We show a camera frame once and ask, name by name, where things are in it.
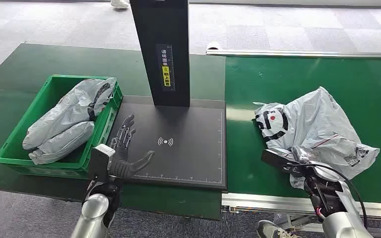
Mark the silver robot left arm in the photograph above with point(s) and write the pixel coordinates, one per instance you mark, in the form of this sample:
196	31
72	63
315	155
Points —
92	210

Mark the black inbound scanner machine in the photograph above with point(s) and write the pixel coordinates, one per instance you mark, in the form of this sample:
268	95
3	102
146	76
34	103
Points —
184	157

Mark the grey package with black print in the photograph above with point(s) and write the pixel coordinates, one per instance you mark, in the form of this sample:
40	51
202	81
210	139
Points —
65	115

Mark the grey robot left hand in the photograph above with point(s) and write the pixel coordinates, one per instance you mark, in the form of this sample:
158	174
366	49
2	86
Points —
124	151

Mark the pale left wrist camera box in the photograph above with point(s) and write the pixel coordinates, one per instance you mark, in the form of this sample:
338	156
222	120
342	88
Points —
100	162

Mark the grey laced sneaker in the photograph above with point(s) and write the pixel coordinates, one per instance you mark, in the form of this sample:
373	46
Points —
272	230

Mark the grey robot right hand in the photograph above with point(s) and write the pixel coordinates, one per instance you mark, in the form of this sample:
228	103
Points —
300	153

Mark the green plastic delivery crate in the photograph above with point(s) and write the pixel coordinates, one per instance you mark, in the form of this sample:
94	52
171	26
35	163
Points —
46	169

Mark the green conveyor belt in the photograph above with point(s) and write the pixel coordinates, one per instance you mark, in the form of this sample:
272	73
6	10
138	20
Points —
358	92

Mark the grey package with red print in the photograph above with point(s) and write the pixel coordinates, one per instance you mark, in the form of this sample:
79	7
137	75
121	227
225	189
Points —
318	124

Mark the person's white shoe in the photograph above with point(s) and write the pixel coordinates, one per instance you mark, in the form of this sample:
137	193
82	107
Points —
120	4

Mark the silver conveyor side rail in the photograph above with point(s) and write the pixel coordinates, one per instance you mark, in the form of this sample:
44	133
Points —
259	201
308	54

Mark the yellow and black machine label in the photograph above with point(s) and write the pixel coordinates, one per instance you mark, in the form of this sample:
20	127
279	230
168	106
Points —
165	75

